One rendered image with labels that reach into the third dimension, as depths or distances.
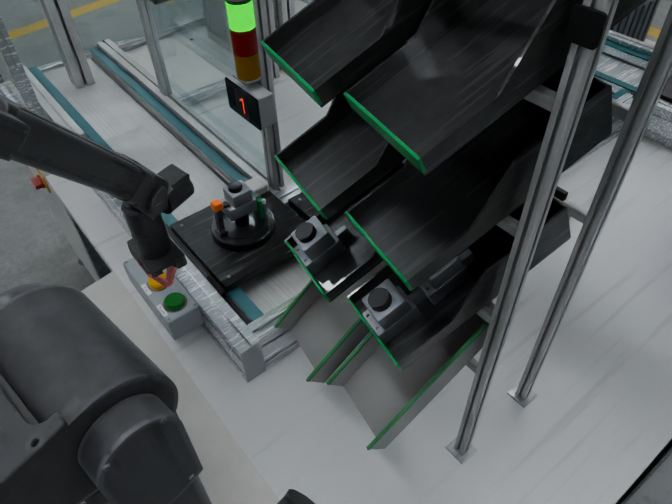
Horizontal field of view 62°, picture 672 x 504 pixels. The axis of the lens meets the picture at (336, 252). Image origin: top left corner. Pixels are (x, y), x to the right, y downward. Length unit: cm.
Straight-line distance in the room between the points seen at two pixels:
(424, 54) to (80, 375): 47
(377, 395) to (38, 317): 70
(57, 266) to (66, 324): 254
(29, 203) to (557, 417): 270
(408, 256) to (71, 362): 45
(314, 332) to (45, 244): 210
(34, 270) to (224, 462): 192
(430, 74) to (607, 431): 78
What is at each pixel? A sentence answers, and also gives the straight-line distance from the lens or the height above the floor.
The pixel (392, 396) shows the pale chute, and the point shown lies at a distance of 91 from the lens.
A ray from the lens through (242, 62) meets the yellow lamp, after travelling 117.
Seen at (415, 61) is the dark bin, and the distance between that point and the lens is 61.
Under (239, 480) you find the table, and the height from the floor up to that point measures 86.
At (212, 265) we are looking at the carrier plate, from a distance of 120.
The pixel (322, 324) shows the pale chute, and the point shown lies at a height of 103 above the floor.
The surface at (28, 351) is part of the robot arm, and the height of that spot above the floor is 163.
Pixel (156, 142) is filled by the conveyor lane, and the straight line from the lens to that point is 169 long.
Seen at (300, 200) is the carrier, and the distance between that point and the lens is 132.
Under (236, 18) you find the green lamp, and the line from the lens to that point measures 113.
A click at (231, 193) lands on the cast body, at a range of 118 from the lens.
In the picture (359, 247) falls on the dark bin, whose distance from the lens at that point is 84.
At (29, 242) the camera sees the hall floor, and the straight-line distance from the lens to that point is 299.
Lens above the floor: 182
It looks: 46 degrees down
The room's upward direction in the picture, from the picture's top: 2 degrees counter-clockwise
